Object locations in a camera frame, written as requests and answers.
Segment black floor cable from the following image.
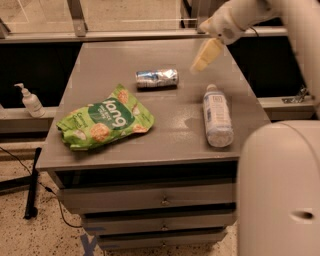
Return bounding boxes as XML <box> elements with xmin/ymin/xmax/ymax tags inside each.
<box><xmin>0</xmin><ymin>145</ymin><xmax>83</xmax><ymax>229</ymax></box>

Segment bottom grey drawer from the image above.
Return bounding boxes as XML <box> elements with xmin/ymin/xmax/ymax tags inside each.
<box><xmin>97</xmin><ymin>227</ymin><xmax>226</xmax><ymax>250</ymax></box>

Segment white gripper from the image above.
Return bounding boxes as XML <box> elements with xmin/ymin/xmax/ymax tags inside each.
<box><xmin>190</xmin><ymin>2</ymin><xmax>245</xmax><ymax>73</ymax></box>

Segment green snack bag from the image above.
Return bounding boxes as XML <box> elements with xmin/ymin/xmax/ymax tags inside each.
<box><xmin>56</xmin><ymin>84</ymin><xmax>155</xmax><ymax>151</ymax></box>

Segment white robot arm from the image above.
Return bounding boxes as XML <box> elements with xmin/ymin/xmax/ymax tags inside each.
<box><xmin>199</xmin><ymin>0</ymin><xmax>320</xmax><ymax>256</ymax></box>

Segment top grey drawer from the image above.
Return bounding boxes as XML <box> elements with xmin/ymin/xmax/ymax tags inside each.
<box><xmin>58</xmin><ymin>183</ymin><xmax>235</xmax><ymax>214</ymax></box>

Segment white pump dispenser bottle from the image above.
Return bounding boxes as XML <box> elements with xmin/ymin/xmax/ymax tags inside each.
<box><xmin>15</xmin><ymin>83</ymin><xmax>45</xmax><ymax>118</ymax></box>

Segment black stand leg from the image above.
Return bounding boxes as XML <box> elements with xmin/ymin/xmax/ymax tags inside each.
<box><xmin>0</xmin><ymin>147</ymin><xmax>41</xmax><ymax>220</ymax></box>

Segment grey drawer cabinet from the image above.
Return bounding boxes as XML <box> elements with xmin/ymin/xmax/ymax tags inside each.
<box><xmin>35</xmin><ymin>37</ymin><xmax>272</xmax><ymax>252</ymax></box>

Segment middle grey drawer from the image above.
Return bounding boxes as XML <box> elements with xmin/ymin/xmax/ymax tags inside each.
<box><xmin>82</xmin><ymin>212</ymin><xmax>236</xmax><ymax>235</ymax></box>

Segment grey drawer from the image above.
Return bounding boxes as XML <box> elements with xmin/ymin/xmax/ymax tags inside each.
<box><xmin>97</xmin><ymin>227</ymin><xmax>226</xmax><ymax>250</ymax></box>
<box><xmin>82</xmin><ymin>212</ymin><xmax>236</xmax><ymax>235</ymax></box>
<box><xmin>58</xmin><ymin>183</ymin><xmax>235</xmax><ymax>214</ymax></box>

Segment clear plastic water bottle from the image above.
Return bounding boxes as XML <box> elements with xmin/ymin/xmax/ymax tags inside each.
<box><xmin>203</xmin><ymin>84</ymin><xmax>234</xmax><ymax>148</ymax></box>

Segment grey metal railing frame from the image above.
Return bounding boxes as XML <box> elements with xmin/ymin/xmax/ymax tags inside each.
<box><xmin>0</xmin><ymin>0</ymin><xmax>288</xmax><ymax>44</ymax></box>

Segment silver blue redbull can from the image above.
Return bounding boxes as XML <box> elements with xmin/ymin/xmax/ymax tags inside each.
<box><xmin>136</xmin><ymin>69</ymin><xmax>179</xmax><ymax>88</ymax></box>

